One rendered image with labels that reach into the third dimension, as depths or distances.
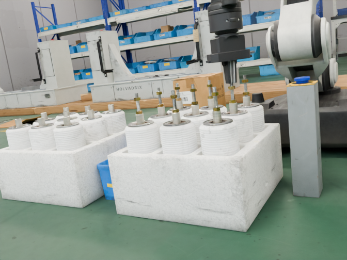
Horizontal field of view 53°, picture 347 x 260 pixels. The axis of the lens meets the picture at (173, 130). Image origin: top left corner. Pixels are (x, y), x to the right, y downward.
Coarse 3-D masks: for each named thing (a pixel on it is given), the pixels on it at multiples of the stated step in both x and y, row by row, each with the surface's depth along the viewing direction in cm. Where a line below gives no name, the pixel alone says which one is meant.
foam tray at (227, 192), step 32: (128, 160) 95; (160, 160) 90; (192, 160) 85; (224, 160) 81; (256, 160) 90; (128, 192) 98; (160, 192) 92; (192, 192) 87; (224, 192) 83; (256, 192) 90; (192, 224) 90; (224, 224) 85
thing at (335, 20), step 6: (336, 6) 594; (336, 12) 595; (330, 18) 545; (336, 18) 541; (342, 18) 540; (336, 24) 545; (336, 30) 601; (336, 36) 603; (336, 42) 602; (336, 48) 606; (336, 54) 588; (336, 60) 610
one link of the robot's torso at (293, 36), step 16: (288, 0) 128; (304, 0) 125; (288, 16) 118; (304, 16) 115; (272, 32) 119; (288, 32) 115; (304, 32) 112; (320, 32) 112; (272, 48) 120; (288, 48) 116; (304, 48) 114; (320, 48) 114
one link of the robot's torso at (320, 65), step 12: (324, 24) 112; (324, 36) 112; (324, 48) 114; (276, 60) 128; (300, 60) 125; (312, 60) 123; (324, 60) 120; (288, 72) 130; (300, 72) 142; (312, 72) 140; (324, 72) 141; (324, 84) 143
